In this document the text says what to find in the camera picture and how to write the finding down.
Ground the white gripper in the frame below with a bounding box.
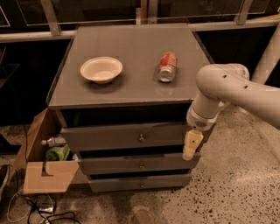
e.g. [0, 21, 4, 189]
[182, 107, 218, 161]

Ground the grey top drawer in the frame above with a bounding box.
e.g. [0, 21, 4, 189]
[61, 122, 191, 152]

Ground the grey drawer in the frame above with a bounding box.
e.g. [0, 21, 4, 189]
[77, 152, 201, 175]
[88, 173, 192, 193]
[61, 122, 191, 152]

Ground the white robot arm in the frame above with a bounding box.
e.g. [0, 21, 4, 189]
[182, 27, 280, 161]

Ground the grey drawer cabinet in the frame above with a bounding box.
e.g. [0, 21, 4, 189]
[48, 24, 212, 182]

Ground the grey middle drawer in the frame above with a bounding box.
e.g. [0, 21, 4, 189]
[77, 152, 201, 175]

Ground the grey bottom drawer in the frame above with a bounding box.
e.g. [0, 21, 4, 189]
[88, 173, 192, 193]

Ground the red soda can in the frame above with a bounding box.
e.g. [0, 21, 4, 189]
[157, 52, 178, 82]

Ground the white paper bowl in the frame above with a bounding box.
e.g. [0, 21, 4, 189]
[80, 57, 123, 84]

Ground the green plastic bag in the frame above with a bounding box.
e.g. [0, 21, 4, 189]
[45, 144, 70, 161]

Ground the metal railing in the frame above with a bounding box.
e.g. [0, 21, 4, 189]
[0, 0, 280, 42]

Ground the clear plastic bottle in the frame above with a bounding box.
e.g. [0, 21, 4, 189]
[41, 136, 67, 147]

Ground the brown cardboard box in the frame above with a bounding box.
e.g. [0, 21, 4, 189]
[12, 108, 79, 194]

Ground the black cable bundle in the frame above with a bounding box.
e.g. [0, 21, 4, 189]
[24, 195, 82, 224]

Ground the white cable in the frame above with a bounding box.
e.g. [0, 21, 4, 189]
[6, 189, 56, 224]

